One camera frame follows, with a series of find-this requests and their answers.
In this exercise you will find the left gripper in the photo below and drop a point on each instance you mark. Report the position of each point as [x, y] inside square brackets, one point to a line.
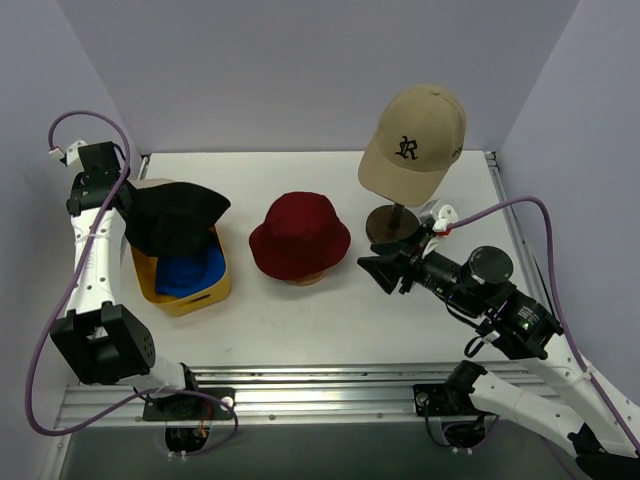
[122, 195]

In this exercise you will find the dark red hat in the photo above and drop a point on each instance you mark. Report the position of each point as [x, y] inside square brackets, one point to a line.
[301, 235]

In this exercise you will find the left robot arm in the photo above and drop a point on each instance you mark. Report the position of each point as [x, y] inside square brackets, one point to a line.
[102, 341]

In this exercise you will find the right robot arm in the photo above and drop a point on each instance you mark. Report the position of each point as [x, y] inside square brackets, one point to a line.
[480, 294]

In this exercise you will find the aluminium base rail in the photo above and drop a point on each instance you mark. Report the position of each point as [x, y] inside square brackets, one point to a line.
[298, 395]

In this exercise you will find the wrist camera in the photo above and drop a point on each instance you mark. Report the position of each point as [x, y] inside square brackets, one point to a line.
[65, 150]
[442, 215]

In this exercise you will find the cream mannequin head stand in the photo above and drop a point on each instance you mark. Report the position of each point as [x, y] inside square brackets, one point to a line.
[393, 221]

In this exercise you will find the blue hat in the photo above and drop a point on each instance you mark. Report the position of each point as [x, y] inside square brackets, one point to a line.
[181, 277]

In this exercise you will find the beige baseball cap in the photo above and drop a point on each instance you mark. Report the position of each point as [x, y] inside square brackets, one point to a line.
[419, 136]

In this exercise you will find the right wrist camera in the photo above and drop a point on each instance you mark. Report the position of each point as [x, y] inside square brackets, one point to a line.
[442, 215]

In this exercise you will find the light wooden hat stand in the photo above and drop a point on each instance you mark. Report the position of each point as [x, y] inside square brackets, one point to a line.
[309, 279]

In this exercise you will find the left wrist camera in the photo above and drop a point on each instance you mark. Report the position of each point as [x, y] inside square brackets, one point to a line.
[65, 150]

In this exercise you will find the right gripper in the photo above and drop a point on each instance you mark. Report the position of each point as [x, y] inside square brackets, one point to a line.
[408, 270]

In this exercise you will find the black hat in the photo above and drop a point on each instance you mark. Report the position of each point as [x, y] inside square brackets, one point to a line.
[173, 219]

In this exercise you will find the yellow plastic basket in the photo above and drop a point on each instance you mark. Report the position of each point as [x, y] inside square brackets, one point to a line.
[145, 268]

